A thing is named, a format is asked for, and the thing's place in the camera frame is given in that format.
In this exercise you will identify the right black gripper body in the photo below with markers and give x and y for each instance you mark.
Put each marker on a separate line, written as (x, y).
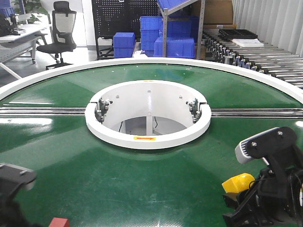
(278, 198)

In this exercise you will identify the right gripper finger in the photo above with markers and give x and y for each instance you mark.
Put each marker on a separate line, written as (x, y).
(235, 199)
(246, 214)

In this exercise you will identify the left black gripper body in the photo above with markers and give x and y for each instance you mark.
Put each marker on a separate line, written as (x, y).
(10, 211)

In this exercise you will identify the yellow duplo block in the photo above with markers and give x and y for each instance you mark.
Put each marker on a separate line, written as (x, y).
(238, 183)

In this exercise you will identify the red cube block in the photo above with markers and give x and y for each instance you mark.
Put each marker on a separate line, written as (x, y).
(59, 222)

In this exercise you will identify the green circular conveyor belt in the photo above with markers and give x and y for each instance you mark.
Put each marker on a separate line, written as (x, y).
(96, 184)

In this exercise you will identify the steel roller conveyor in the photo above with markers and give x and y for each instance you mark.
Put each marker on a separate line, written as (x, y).
(270, 60)

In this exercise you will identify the white flat tray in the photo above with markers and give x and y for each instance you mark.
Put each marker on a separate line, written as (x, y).
(248, 43)

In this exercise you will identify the large blue crate front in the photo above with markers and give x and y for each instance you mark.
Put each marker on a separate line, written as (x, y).
(176, 47)

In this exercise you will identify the black compartment tray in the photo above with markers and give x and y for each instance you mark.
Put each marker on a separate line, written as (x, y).
(238, 34)

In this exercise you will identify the white office desk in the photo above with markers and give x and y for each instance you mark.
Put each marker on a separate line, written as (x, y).
(12, 46)

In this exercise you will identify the black mesh office chair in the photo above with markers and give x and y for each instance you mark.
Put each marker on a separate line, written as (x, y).
(63, 25)

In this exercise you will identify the cardboard box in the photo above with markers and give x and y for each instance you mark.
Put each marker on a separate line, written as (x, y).
(219, 12)

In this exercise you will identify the stacked blue crates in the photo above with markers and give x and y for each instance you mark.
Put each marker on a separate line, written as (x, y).
(149, 28)

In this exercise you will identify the small blue crate left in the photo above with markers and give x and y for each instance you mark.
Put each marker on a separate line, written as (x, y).
(123, 44)

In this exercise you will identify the black pegboard panel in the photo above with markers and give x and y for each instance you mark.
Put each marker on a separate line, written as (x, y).
(112, 16)

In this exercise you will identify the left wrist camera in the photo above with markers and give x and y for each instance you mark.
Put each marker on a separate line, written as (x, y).
(18, 175)

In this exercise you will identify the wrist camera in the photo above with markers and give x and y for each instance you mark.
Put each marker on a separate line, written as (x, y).
(18, 175)
(265, 143)

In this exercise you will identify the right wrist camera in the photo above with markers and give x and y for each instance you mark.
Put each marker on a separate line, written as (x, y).
(265, 143)

